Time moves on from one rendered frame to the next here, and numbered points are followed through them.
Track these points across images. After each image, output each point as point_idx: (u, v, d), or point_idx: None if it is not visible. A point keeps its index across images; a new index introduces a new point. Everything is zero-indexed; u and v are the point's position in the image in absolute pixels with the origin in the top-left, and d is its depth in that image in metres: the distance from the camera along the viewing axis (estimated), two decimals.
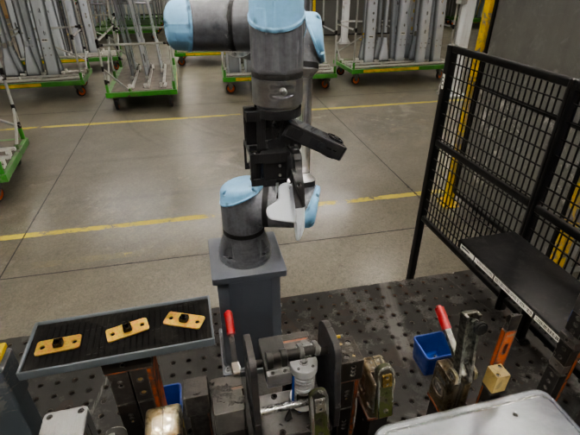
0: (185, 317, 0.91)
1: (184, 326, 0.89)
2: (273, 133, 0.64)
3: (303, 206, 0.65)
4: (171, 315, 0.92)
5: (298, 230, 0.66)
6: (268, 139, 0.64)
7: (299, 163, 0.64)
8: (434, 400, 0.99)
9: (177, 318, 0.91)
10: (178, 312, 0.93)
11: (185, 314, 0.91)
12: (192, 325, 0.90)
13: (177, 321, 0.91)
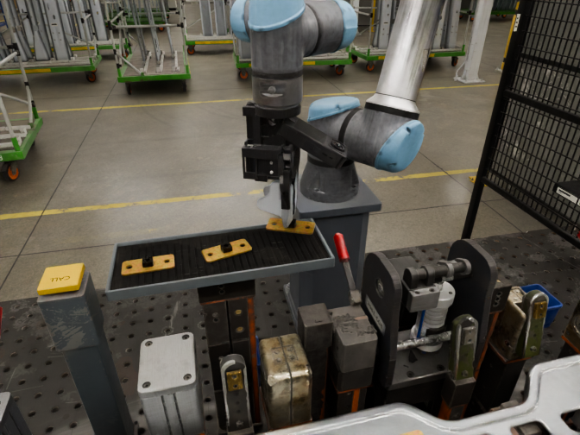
0: (293, 221, 0.74)
1: (293, 231, 0.73)
2: (269, 130, 0.65)
3: (287, 209, 0.69)
4: (274, 221, 0.76)
5: (283, 223, 0.72)
6: (265, 135, 0.66)
7: (287, 173, 0.65)
8: (574, 343, 0.85)
9: (282, 224, 0.75)
10: (280, 218, 0.77)
11: (293, 218, 0.75)
12: (302, 230, 0.73)
13: (283, 226, 0.74)
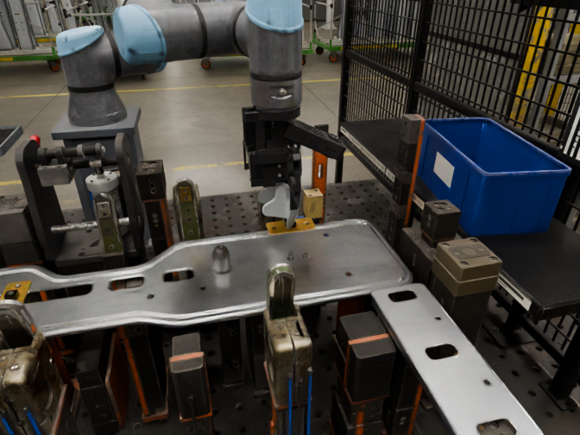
0: (293, 220, 0.74)
1: (298, 230, 0.73)
2: (272, 133, 0.64)
3: (297, 208, 0.69)
4: (272, 225, 0.75)
5: (289, 223, 0.72)
6: (267, 139, 0.64)
7: (299, 173, 0.65)
8: None
9: (283, 226, 0.74)
10: (276, 221, 0.76)
11: None
12: (305, 227, 0.74)
13: (285, 228, 0.74)
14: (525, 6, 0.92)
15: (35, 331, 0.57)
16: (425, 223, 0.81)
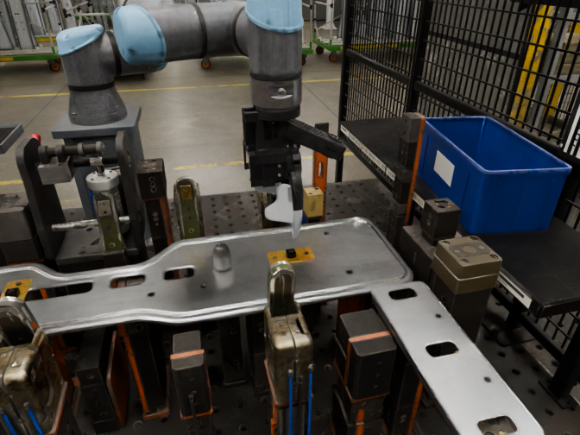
0: (293, 250, 0.78)
1: (298, 261, 0.77)
2: (272, 133, 0.64)
3: (300, 209, 0.67)
4: (273, 255, 0.78)
5: (294, 230, 0.68)
6: (267, 139, 0.64)
7: (299, 167, 0.65)
8: None
9: (283, 256, 0.78)
10: (277, 251, 0.79)
11: (291, 249, 0.79)
12: (305, 257, 0.78)
13: (285, 258, 0.78)
14: (525, 4, 0.92)
15: (36, 329, 0.57)
16: (425, 221, 0.81)
